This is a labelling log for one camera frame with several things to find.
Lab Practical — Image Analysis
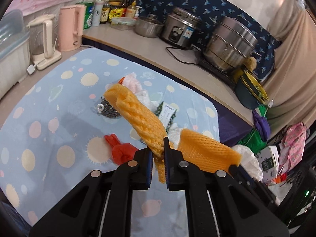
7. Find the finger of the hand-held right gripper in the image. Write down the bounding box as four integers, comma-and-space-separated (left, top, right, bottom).
228, 164, 256, 187
237, 176, 263, 199

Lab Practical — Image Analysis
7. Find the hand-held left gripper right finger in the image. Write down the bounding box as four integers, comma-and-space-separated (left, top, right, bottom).
163, 137, 290, 237

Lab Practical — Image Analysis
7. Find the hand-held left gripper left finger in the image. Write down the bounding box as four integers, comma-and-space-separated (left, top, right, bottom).
30, 148, 153, 237

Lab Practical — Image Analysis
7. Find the trash bin with white liner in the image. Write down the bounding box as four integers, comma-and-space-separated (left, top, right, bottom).
231, 144, 263, 182

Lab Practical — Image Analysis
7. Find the red plastic bag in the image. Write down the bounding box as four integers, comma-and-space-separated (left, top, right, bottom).
104, 134, 139, 166

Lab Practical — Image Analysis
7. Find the orange foam fruit net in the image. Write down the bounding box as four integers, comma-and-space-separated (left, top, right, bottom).
178, 128, 242, 174
103, 83, 166, 184

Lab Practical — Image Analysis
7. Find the green milk carton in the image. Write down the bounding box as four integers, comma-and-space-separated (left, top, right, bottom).
155, 101, 179, 131

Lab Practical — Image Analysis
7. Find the white paper towel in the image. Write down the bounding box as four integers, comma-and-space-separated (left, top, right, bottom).
137, 89, 158, 114

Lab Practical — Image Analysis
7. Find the steel wool scourer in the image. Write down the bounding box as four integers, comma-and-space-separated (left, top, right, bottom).
95, 96, 122, 118

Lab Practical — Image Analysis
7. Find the white milk gift box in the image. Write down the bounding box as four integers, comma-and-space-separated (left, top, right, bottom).
255, 145, 280, 183

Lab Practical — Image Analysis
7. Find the green plastic bag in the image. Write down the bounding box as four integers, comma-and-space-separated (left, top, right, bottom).
237, 105, 268, 149

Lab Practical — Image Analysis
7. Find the purple cloth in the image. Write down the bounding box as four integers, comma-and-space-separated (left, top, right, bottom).
252, 109, 269, 142

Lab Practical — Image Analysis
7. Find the pink printed garment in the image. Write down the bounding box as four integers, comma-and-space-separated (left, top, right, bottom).
279, 122, 308, 176

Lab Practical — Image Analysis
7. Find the dark blue basin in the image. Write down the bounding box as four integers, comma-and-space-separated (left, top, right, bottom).
233, 79, 262, 109

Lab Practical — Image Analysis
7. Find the brown loofah sponge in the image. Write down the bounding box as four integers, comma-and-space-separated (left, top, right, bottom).
243, 56, 257, 71

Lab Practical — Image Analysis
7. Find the blue printed tablecloth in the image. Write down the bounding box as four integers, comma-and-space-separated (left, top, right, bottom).
0, 47, 220, 237

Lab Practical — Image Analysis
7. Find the black induction cooker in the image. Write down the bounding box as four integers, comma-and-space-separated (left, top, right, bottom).
197, 54, 237, 84

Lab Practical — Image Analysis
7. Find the large steel steamer pot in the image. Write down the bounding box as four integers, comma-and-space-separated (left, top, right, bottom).
202, 16, 258, 73

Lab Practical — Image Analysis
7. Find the beige curtain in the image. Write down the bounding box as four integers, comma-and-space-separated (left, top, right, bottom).
252, 0, 316, 139

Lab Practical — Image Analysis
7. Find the steel rice cooker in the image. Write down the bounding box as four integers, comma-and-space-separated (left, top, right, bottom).
159, 7, 201, 48

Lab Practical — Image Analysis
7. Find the small steel pot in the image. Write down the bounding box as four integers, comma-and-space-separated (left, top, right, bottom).
134, 14, 165, 38

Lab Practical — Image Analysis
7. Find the clear food container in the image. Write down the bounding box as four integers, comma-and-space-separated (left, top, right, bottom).
110, 17, 137, 30

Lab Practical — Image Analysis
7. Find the yellow seasoning packet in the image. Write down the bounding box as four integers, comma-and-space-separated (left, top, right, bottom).
109, 6, 125, 20

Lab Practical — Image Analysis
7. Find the yellow soap bottle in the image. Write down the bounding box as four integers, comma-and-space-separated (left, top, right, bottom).
126, 0, 139, 19

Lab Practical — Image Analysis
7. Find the pink electric kettle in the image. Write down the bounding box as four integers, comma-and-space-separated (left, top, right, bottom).
59, 5, 86, 52

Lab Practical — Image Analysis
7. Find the soy sauce bottle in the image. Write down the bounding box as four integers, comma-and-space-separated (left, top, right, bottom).
100, 0, 111, 24

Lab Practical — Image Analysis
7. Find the white electric kettle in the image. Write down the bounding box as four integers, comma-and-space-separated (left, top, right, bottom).
27, 14, 62, 71

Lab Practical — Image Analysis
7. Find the white bottle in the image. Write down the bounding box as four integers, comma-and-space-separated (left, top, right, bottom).
92, 0, 104, 27

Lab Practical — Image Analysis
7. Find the green packet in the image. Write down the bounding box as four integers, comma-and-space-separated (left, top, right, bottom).
76, 2, 95, 30

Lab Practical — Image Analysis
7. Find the clear plastic storage box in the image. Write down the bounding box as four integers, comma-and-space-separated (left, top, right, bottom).
0, 9, 31, 99

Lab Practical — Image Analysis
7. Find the black power cable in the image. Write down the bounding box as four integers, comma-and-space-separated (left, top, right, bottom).
165, 46, 201, 66

